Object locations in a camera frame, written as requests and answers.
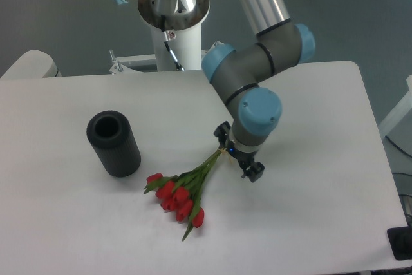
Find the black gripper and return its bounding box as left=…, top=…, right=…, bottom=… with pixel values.
left=214, top=121, right=265, bottom=182

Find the black ribbed cylindrical vase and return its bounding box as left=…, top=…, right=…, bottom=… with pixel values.
left=86, top=110, right=141, bottom=178

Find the black pedestal cable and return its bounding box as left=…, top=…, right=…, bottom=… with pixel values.
left=160, top=14, right=186, bottom=71

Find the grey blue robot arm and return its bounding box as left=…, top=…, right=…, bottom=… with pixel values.
left=115, top=0, right=315, bottom=181

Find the white furniture at right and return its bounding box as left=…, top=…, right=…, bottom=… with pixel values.
left=378, top=75, right=411, bottom=140

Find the black device at table edge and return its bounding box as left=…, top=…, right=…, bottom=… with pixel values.
left=387, top=226, right=411, bottom=261

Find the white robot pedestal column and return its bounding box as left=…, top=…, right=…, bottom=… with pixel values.
left=138, top=0, right=210, bottom=71

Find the metal pedestal base frame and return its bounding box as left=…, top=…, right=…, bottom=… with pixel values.
left=109, top=41, right=223, bottom=74

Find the white rounded chair back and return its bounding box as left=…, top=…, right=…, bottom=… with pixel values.
left=1, top=50, right=62, bottom=80

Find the red tulip bouquet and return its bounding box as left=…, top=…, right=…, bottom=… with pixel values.
left=144, top=147, right=228, bottom=240

